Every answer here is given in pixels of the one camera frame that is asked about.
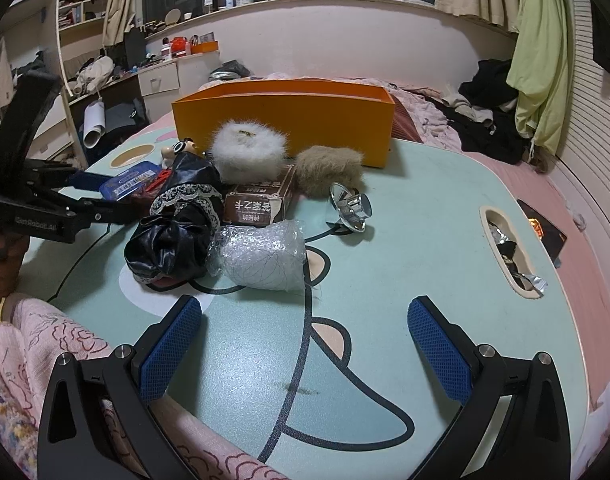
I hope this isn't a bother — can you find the mustache cartoon figurine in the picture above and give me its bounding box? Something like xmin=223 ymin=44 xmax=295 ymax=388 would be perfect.
xmin=160 ymin=138 xmax=205 ymax=168

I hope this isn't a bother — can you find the black satin lace cloth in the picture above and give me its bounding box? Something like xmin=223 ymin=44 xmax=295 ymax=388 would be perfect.
xmin=124 ymin=152 xmax=226 ymax=284

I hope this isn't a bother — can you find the white fur pompom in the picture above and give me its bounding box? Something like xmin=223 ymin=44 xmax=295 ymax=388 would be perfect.
xmin=208 ymin=120 xmax=286 ymax=184

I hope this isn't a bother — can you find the person's left hand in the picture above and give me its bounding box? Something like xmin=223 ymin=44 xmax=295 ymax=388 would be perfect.
xmin=0 ymin=233 xmax=30 ymax=298

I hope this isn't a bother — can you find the blue tin case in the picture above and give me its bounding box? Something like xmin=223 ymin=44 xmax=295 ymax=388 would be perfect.
xmin=100 ymin=162 xmax=162 ymax=202

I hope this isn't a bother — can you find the pink floral blanket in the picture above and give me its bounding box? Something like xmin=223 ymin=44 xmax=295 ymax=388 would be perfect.
xmin=0 ymin=294 xmax=282 ymax=479

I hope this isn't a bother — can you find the white desk drawer unit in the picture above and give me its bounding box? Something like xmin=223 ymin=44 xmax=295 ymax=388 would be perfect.
xmin=138 ymin=51 xmax=221 ymax=122

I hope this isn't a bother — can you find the brown milk carton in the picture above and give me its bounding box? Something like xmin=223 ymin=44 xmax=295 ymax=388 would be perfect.
xmin=224 ymin=165 xmax=295 ymax=228

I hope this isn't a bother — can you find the black card with orange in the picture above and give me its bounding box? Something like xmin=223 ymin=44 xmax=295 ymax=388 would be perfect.
xmin=518 ymin=200 xmax=567 ymax=268

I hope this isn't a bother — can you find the bubble wrapped bundle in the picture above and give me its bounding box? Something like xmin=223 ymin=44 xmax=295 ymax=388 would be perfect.
xmin=206 ymin=220 xmax=306 ymax=292

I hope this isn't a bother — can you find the brown fur pompom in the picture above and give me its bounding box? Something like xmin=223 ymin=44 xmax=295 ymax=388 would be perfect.
xmin=294 ymin=145 xmax=363 ymax=198

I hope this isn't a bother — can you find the orange cardboard box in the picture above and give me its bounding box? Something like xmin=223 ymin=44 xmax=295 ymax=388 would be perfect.
xmin=171 ymin=78 xmax=395 ymax=168

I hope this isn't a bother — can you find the silver chrome clip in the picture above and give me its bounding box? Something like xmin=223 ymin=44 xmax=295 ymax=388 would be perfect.
xmin=326 ymin=182 xmax=373 ymax=233

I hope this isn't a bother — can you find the black clothes pile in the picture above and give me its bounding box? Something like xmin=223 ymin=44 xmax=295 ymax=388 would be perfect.
xmin=433 ymin=58 xmax=527 ymax=165

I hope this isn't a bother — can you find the dark red pillow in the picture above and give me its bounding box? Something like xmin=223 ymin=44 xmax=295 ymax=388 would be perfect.
xmin=390 ymin=96 xmax=423 ymax=143

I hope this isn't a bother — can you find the green hanging garment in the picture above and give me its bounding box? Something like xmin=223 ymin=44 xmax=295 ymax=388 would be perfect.
xmin=506 ymin=0 xmax=572 ymax=155

